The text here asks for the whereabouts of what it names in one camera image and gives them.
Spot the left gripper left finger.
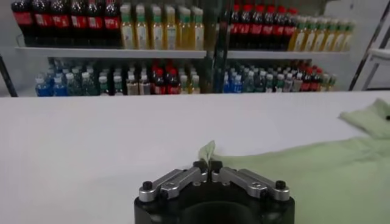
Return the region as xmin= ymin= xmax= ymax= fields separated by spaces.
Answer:
xmin=138 ymin=160 xmax=210 ymax=203

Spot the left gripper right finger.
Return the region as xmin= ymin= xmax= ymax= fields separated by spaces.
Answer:
xmin=209 ymin=160 xmax=291 ymax=202

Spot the green t-shirt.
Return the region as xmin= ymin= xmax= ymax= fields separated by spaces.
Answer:
xmin=197 ymin=97 xmax=390 ymax=224

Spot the blue water bottle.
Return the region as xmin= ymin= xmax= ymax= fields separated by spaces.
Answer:
xmin=52 ymin=75 xmax=68 ymax=97
xmin=34 ymin=75 xmax=51 ymax=97
xmin=222 ymin=74 xmax=233 ymax=94
xmin=232 ymin=74 xmax=244 ymax=94

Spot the red cap cola bottle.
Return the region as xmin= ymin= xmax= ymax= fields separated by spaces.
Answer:
xmin=32 ymin=0 xmax=52 ymax=46
xmin=239 ymin=3 xmax=251 ymax=50
xmin=229 ymin=3 xmax=241 ymax=49
xmin=70 ymin=0 xmax=88 ymax=47
xmin=300 ymin=68 xmax=312 ymax=92
xmin=262 ymin=4 xmax=274 ymax=51
xmin=311 ymin=68 xmax=323 ymax=92
xmin=273 ymin=5 xmax=284 ymax=51
xmin=11 ymin=0 xmax=34 ymax=46
xmin=250 ymin=4 xmax=263 ymax=51
xmin=153 ymin=69 xmax=167 ymax=95
xmin=283 ymin=7 xmax=297 ymax=51
xmin=87 ymin=0 xmax=104 ymax=47
xmin=166 ymin=68 xmax=180 ymax=95
xmin=51 ymin=0 xmax=71 ymax=46
xmin=104 ymin=0 xmax=121 ymax=48

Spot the green clear water bottle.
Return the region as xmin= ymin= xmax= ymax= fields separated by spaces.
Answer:
xmin=80 ymin=72 xmax=96 ymax=96
xmin=243 ymin=71 xmax=255 ymax=93
xmin=65 ymin=72 xmax=80 ymax=97

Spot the dark bottle white cap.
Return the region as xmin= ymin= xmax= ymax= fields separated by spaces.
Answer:
xmin=283 ymin=72 xmax=294 ymax=93
xmin=97 ymin=75 xmax=110 ymax=96
xmin=112 ymin=74 xmax=124 ymax=96
xmin=265 ymin=73 xmax=275 ymax=93
xmin=274 ymin=73 xmax=285 ymax=93
xmin=292 ymin=72 xmax=303 ymax=93

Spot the dark bottle beige label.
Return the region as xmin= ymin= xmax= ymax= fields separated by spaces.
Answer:
xmin=138 ymin=74 xmax=152 ymax=96
xmin=126 ymin=74 xmax=140 ymax=96

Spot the white cooler shelf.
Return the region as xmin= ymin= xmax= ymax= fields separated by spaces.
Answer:
xmin=227 ymin=50 xmax=350 ymax=60
xmin=15 ymin=46 xmax=207 ymax=60

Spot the glass door drinks cooler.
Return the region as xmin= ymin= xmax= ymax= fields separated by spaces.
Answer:
xmin=0 ymin=0 xmax=225 ymax=98
xmin=213 ymin=0 xmax=390 ymax=94

